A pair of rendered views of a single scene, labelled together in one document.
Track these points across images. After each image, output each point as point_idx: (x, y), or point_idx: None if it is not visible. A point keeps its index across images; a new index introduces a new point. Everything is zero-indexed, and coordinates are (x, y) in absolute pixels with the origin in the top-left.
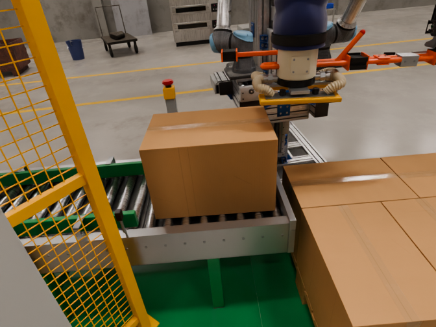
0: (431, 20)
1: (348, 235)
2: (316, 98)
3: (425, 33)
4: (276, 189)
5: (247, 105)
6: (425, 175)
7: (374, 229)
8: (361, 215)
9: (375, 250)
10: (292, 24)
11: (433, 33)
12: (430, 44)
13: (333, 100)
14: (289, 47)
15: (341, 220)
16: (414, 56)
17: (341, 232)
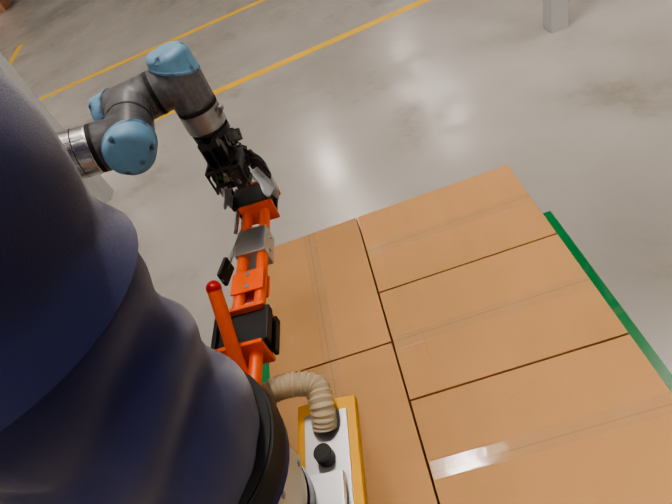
0: (213, 171)
1: (521, 470)
2: (355, 457)
3: (218, 194)
4: None
5: None
6: (330, 323)
7: (490, 421)
8: (455, 437)
9: (546, 427)
10: (239, 462)
11: (243, 182)
12: (226, 201)
13: (358, 415)
14: None
15: (478, 477)
16: (266, 232)
17: (515, 481)
